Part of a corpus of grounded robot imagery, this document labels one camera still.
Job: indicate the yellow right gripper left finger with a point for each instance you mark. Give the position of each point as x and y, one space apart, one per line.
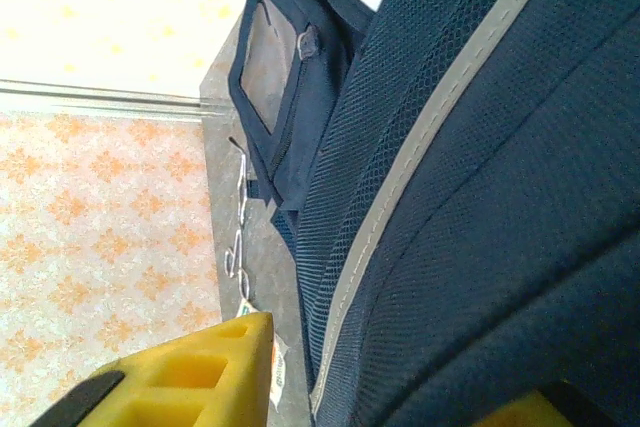
200 377

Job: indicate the white printed packet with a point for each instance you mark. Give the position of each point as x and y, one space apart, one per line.
279 372

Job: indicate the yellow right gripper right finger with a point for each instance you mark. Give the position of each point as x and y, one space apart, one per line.
530 414

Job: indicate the navy blue backpack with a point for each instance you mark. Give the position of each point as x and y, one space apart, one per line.
450 197

